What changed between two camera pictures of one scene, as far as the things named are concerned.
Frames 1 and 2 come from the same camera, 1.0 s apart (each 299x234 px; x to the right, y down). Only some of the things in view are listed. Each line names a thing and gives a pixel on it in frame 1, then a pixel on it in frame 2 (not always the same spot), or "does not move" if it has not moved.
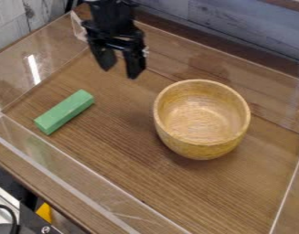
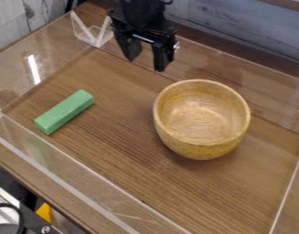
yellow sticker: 46,212 does not move
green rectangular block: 64,111 does not move
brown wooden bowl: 202,118 does not move
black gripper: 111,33 -> 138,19
